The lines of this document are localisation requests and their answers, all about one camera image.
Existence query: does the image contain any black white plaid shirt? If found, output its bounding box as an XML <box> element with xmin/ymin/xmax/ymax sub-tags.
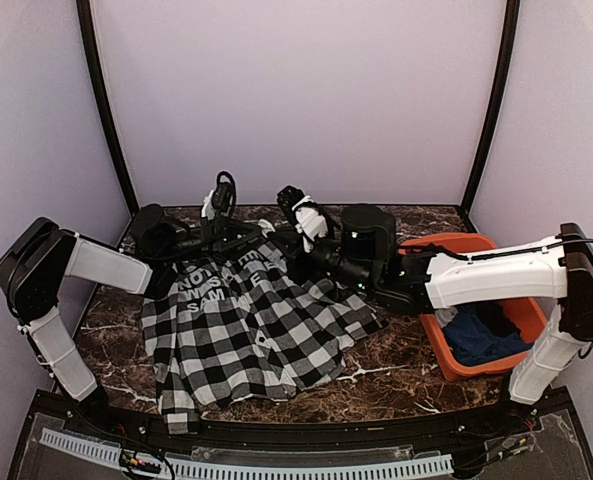
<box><xmin>141</xmin><ymin>242</ymin><xmax>384</xmax><ymax>434</ymax></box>

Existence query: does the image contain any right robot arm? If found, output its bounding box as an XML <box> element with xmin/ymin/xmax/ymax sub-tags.
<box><xmin>275</xmin><ymin>195</ymin><xmax>593</xmax><ymax>434</ymax></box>

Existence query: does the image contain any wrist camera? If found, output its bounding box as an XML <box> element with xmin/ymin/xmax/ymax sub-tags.
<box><xmin>275</xmin><ymin>184</ymin><xmax>340</xmax><ymax>254</ymax></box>
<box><xmin>201</xmin><ymin>171</ymin><xmax>237</xmax><ymax>221</ymax></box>

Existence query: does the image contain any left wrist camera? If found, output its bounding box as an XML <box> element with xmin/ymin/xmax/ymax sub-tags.
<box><xmin>201</xmin><ymin>171</ymin><xmax>237</xmax><ymax>221</ymax></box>

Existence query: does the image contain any black frame post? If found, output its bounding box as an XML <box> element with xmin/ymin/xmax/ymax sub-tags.
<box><xmin>76</xmin><ymin>0</ymin><xmax>139</xmax><ymax>216</ymax></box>
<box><xmin>459</xmin><ymin>0</ymin><xmax>521</xmax><ymax>219</ymax></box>

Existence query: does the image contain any left black frame post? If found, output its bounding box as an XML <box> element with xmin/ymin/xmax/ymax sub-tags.
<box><xmin>76</xmin><ymin>0</ymin><xmax>139</xmax><ymax>216</ymax></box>

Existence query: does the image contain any orange plastic basket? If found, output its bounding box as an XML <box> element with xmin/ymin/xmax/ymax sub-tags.
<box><xmin>401</xmin><ymin>233</ymin><xmax>547</xmax><ymax>381</ymax></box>

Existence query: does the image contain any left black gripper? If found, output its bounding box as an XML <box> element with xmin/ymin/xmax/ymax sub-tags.
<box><xmin>160</xmin><ymin>214</ymin><xmax>267</xmax><ymax>263</ymax></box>

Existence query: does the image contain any black garment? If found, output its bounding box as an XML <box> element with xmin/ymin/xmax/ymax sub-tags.
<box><xmin>475</xmin><ymin>302</ymin><xmax>521</xmax><ymax>338</ymax></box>

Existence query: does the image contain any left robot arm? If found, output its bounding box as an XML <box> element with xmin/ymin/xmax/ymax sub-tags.
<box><xmin>0</xmin><ymin>204</ymin><xmax>262</xmax><ymax>436</ymax></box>

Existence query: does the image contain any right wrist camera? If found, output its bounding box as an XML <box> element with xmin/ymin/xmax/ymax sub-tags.
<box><xmin>275</xmin><ymin>184</ymin><xmax>340</xmax><ymax>254</ymax></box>

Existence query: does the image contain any blue garment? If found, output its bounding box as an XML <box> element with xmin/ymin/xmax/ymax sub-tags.
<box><xmin>435</xmin><ymin>303</ymin><xmax>532</xmax><ymax>367</ymax></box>

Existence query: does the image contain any white slotted cable duct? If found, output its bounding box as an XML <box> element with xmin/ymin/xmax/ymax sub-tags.
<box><xmin>39</xmin><ymin>428</ymin><xmax>454</xmax><ymax>479</ymax></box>

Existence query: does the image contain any right black frame post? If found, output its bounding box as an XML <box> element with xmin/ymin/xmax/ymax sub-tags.
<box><xmin>459</xmin><ymin>0</ymin><xmax>521</xmax><ymax>219</ymax></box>

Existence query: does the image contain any black front rail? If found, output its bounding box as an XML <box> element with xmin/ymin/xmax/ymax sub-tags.
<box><xmin>14</xmin><ymin>387</ymin><xmax>586</xmax><ymax>462</ymax></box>

